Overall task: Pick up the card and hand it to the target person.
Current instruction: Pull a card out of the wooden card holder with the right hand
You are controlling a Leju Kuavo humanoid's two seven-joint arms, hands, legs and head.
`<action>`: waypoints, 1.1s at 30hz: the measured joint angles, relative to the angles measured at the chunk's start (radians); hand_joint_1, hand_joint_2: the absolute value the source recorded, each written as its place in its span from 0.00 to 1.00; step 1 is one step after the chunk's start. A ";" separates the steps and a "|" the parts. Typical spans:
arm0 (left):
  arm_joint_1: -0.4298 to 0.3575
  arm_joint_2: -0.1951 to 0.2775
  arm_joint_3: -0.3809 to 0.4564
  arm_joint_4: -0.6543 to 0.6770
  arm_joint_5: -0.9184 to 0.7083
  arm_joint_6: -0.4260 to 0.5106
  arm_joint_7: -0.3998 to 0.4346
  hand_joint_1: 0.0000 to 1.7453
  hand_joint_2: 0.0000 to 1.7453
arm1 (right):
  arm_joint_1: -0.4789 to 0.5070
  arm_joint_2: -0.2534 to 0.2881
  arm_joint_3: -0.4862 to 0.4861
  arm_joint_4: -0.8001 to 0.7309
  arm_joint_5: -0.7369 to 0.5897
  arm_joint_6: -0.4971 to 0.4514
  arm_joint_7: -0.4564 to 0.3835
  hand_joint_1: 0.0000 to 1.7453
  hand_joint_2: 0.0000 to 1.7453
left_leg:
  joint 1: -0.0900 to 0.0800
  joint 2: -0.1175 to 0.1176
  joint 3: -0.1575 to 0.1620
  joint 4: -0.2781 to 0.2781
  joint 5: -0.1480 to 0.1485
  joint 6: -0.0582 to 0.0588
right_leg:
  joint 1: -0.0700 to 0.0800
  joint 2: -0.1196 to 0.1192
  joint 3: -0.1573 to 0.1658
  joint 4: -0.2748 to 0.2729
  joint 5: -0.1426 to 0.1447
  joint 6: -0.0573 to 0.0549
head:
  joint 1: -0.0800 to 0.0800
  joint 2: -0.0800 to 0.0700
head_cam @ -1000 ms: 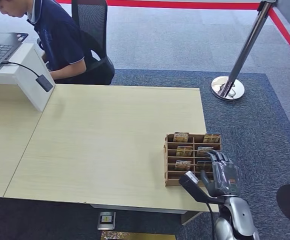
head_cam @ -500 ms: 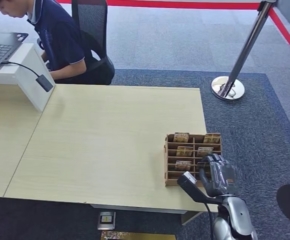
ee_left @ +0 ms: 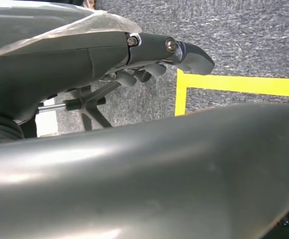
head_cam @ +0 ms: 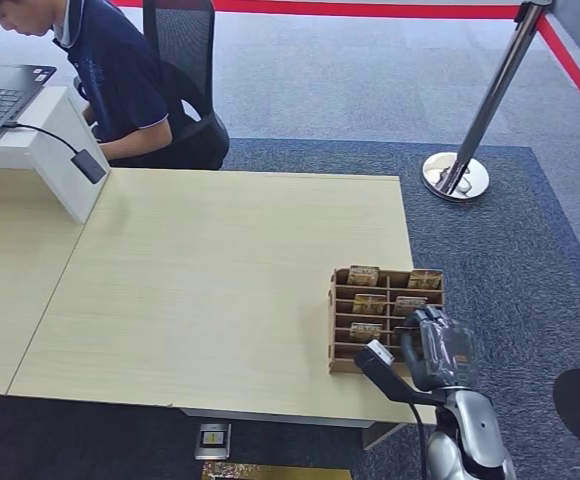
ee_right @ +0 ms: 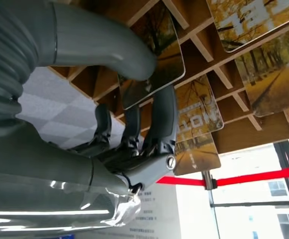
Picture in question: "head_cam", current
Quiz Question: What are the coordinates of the black rectangular adapter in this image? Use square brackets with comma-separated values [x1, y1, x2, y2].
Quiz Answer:
[70, 148, 107, 185]

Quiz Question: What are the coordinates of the wooden card holder box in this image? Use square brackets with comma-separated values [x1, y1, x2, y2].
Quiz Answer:
[327, 266, 446, 376]

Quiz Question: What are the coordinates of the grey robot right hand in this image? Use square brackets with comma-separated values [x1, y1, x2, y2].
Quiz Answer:
[400, 305, 479, 393]

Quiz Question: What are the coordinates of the person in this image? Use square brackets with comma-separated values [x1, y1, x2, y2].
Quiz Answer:
[0, 0, 196, 164]

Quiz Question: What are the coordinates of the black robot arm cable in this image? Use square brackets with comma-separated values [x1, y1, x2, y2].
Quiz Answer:
[408, 402, 429, 480]

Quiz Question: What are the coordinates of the gold patterned panel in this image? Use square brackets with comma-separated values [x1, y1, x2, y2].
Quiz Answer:
[201, 462, 353, 480]

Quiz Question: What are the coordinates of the black mesh office chair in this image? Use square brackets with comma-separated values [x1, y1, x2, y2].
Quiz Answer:
[142, 0, 230, 171]

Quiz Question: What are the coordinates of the red barrier belt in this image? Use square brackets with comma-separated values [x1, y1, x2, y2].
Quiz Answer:
[537, 14, 580, 131]

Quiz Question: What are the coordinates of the chrome stanchion post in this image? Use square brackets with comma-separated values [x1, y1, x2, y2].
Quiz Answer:
[439, 0, 554, 195]

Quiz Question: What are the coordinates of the metal floor socket box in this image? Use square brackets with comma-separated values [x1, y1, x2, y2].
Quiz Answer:
[194, 422, 232, 462]

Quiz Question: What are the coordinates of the thin black laptop cable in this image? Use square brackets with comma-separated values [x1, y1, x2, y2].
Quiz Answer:
[2, 121, 79, 156]

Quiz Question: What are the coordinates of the dark blue carpet rug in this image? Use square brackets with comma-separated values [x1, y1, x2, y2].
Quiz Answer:
[222, 137, 580, 480]

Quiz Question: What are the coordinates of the white laptop stand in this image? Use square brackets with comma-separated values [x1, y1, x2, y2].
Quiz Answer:
[0, 86, 111, 225]

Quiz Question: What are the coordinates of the chrome round stanchion base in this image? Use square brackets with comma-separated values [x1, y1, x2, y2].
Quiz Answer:
[422, 151, 491, 203]

